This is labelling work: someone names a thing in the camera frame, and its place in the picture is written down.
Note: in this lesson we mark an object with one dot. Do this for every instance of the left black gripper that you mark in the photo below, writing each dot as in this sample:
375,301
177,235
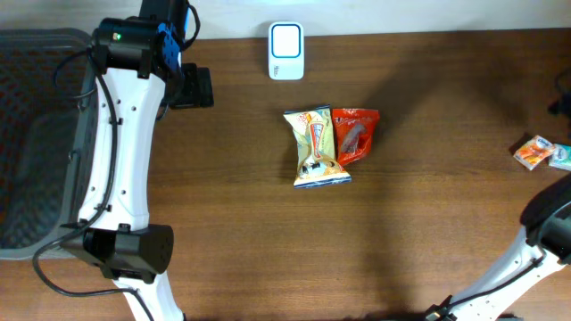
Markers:
192,86

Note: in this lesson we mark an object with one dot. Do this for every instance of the yellow snack bag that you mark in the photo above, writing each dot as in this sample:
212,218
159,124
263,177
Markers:
314,135

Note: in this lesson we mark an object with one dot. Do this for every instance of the red candy packet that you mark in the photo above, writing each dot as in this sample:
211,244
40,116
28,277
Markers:
354,130

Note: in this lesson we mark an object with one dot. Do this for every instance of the orange Kleenex tissue pack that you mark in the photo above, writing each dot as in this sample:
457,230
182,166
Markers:
534,151

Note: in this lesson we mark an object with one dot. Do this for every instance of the green Kleenex tissue pack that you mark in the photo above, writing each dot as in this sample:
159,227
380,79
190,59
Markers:
560,159

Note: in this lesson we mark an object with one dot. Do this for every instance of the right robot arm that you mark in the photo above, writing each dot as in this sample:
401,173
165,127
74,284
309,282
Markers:
541,248

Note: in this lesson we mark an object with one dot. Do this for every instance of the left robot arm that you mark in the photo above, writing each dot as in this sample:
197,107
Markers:
138,74

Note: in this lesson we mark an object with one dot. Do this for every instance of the white barcode scanner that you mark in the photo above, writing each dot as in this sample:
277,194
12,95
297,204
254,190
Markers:
286,54

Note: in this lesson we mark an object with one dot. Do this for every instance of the grey plastic mesh basket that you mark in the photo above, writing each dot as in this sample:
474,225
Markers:
48,121

